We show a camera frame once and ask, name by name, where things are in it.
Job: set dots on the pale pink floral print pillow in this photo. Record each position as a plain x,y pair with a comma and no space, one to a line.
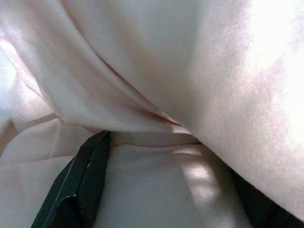
152,71

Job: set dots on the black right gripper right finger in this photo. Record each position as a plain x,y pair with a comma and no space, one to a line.
266,213

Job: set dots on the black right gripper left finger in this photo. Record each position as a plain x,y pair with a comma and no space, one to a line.
76,185

